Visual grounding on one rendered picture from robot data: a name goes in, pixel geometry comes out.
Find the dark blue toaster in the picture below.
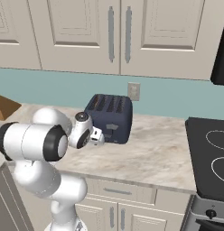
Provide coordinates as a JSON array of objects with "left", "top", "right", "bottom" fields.
[{"left": 83, "top": 93, "right": 134, "bottom": 145}]

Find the black extractor hood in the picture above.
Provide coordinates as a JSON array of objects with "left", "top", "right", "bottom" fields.
[{"left": 210, "top": 27, "right": 224, "bottom": 87}]

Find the black stove knob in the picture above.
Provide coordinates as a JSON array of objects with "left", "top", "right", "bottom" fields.
[{"left": 205, "top": 208, "right": 218, "bottom": 220}]

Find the black stove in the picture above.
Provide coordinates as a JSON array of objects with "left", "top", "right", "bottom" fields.
[{"left": 179, "top": 116, "right": 224, "bottom": 231}]

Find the grey base cupboard handle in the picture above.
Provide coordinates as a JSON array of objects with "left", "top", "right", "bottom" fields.
[
  {"left": 119, "top": 208, "right": 126, "bottom": 231},
  {"left": 108, "top": 206, "right": 116, "bottom": 229}
]

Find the plain beige drawer front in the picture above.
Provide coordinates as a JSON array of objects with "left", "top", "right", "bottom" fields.
[{"left": 154, "top": 188, "right": 191, "bottom": 216}]

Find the grey cabinet panel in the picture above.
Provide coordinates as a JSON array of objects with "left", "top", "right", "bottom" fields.
[{"left": 0, "top": 162, "right": 36, "bottom": 231}]

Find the beige wall socket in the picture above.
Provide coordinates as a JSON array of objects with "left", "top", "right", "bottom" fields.
[{"left": 126, "top": 81, "right": 142, "bottom": 102}]

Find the beige base cupboard door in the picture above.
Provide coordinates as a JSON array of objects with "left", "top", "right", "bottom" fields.
[
  {"left": 73, "top": 197, "right": 119, "bottom": 231},
  {"left": 117, "top": 202, "right": 186, "bottom": 231}
]

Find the toaster lever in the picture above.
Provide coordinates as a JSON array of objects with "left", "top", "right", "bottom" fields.
[{"left": 105, "top": 123, "right": 119, "bottom": 131}]

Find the grey cupboard door handle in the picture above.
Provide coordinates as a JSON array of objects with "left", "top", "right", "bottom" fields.
[
  {"left": 107, "top": 6, "right": 116, "bottom": 64},
  {"left": 125, "top": 5, "right": 133, "bottom": 64}
]

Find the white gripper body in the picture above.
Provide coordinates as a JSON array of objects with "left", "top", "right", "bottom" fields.
[{"left": 89, "top": 134, "right": 106, "bottom": 147}]

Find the grey drawer handle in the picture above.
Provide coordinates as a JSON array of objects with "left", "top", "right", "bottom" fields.
[{"left": 102, "top": 187, "right": 133, "bottom": 196}]

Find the beige wall cupboard door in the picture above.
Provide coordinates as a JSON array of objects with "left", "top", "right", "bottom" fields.
[
  {"left": 0, "top": 0, "right": 42, "bottom": 71},
  {"left": 119, "top": 0, "right": 224, "bottom": 82},
  {"left": 27, "top": 0, "right": 122, "bottom": 76}
]

